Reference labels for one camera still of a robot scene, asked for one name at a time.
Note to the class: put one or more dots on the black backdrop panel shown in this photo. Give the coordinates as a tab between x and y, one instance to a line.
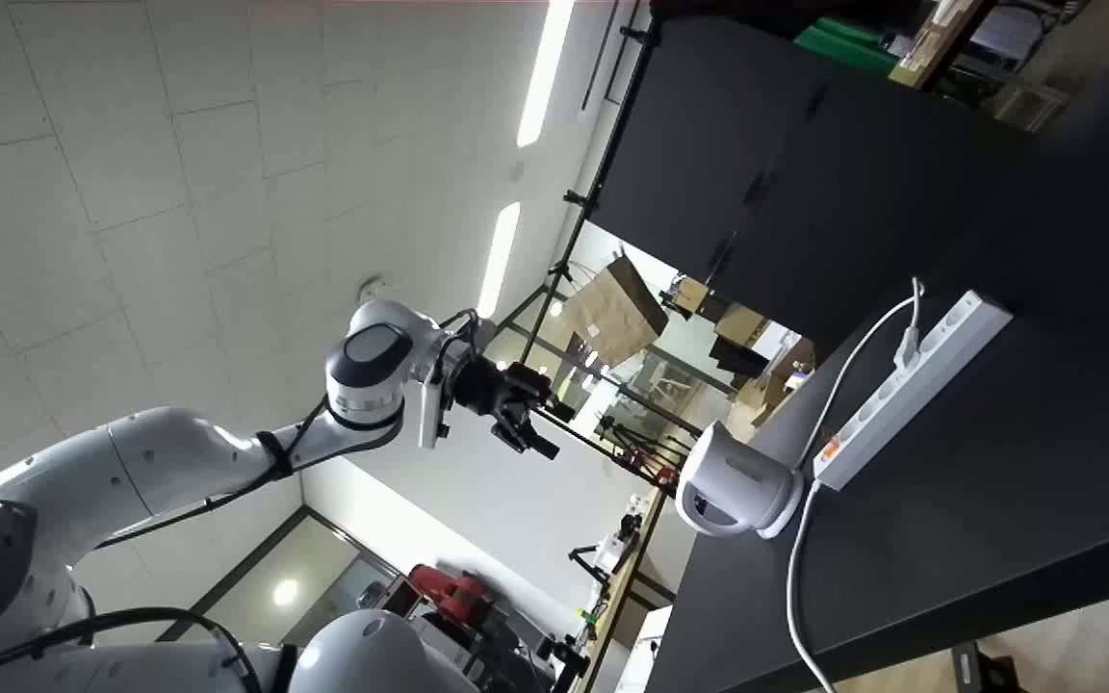
786	168

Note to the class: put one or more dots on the black tripod stand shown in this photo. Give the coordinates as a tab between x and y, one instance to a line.
566	262

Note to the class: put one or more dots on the green box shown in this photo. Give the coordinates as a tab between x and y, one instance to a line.
844	47

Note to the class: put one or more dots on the white power strip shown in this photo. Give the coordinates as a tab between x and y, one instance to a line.
918	386

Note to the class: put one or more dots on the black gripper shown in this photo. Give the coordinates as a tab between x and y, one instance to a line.
485	386

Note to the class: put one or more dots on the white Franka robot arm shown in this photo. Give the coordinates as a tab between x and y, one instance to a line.
154	455

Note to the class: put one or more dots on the round ceiling smoke detector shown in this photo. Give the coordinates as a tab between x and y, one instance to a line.
370	284

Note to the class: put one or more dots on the brown cardboard box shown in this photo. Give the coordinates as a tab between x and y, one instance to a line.
614	310

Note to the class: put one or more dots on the white electric kettle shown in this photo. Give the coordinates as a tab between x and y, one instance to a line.
737	481

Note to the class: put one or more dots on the short ceiling light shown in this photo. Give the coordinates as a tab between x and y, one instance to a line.
500	258

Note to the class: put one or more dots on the long ceiling light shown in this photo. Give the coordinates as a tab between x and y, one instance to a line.
546	69

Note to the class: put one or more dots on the red machine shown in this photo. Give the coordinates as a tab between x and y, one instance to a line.
448	598

